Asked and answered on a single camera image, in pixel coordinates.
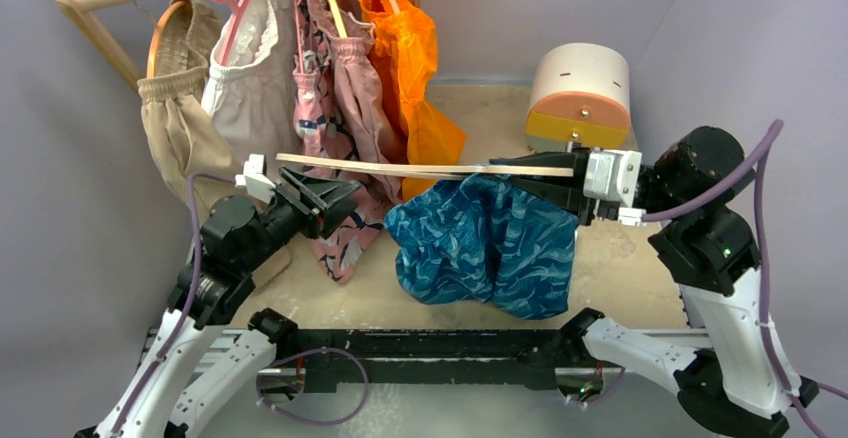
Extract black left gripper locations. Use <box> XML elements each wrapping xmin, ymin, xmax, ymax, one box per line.
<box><xmin>242</xmin><ymin>166</ymin><xmax>361</xmax><ymax>272</ymax></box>

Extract blue leaf-print shorts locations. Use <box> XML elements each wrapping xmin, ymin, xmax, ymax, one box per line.
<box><xmin>385</xmin><ymin>175</ymin><xmax>578</xmax><ymax>320</ymax></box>

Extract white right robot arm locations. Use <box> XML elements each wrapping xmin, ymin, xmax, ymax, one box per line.
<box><xmin>484</xmin><ymin>126</ymin><xmax>819</xmax><ymax>437</ymax></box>

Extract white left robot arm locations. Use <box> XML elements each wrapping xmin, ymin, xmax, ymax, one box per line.
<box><xmin>76</xmin><ymin>169</ymin><xmax>360</xmax><ymax>437</ymax></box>

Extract pink navy patterned shorts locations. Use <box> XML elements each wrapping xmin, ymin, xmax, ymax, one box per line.
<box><xmin>293</xmin><ymin>0</ymin><xmax>387</xmax><ymax>284</ymax></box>

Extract white shorts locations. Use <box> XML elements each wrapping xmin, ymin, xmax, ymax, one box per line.
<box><xmin>201</xmin><ymin>0</ymin><xmax>303</xmax><ymax>166</ymax></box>

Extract dusty pink shorts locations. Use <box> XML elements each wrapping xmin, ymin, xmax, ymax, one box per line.
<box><xmin>306</xmin><ymin>0</ymin><xmax>406</xmax><ymax>164</ymax></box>

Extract beige shorts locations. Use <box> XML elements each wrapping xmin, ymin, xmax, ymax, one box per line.
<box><xmin>137</xmin><ymin>0</ymin><xmax>245</xmax><ymax>218</ymax></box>

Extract orange shorts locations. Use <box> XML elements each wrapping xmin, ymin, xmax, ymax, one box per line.
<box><xmin>357</xmin><ymin>0</ymin><xmax>466</xmax><ymax>165</ymax></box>

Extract thin pink hanger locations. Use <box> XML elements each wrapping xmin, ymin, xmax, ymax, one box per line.
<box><xmin>291</xmin><ymin>0</ymin><xmax>305</xmax><ymax>73</ymax></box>

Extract orange hanger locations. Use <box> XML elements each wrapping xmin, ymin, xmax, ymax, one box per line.
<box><xmin>146</xmin><ymin>0</ymin><xmax>188</xmax><ymax>78</ymax></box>

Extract round pastel drawer box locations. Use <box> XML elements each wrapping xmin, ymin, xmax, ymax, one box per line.
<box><xmin>524</xmin><ymin>43</ymin><xmax>631</xmax><ymax>152</ymax></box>

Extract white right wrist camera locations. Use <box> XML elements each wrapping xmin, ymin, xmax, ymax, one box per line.
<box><xmin>583</xmin><ymin>149</ymin><xmax>646</xmax><ymax>226</ymax></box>

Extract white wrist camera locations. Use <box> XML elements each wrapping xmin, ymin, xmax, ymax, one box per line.
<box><xmin>583</xmin><ymin>149</ymin><xmax>646</xmax><ymax>226</ymax></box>
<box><xmin>235</xmin><ymin>154</ymin><xmax>276</xmax><ymax>204</ymax></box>

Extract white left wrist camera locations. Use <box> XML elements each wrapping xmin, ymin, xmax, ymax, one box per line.
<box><xmin>235</xmin><ymin>154</ymin><xmax>276</xmax><ymax>204</ymax></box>

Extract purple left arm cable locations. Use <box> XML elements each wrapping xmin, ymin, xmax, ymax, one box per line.
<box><xmin>109</xmin><ymin>171</ymin><xmax>236</xmax><ymax>436</ymax></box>

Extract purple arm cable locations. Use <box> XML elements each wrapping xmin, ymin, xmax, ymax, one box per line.
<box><xmin>639</xmin><ymin>118</ymin><xmax>848</xmax><ymax>438</ymax></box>
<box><xmin>109</xmin><ymin>171</ymin><xmax>236</xmax><ymax>436</ymax></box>

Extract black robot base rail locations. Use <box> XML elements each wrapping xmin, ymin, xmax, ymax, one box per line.
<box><xmin>233</xmin><ymin>309</ymin><xmax>627</xmax><ymax>395</ymax></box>

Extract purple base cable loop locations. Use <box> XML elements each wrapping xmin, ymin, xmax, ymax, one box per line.
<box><xmin>254</xmin><ymin>347</ymin><xmax>369</xmax><ymax>428</ymax></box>

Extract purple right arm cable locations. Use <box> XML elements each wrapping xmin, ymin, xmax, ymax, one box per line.
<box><xmin>639</xmin><ymin>118</ymin><xmax>848</xmax><ymax>438</ymax></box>

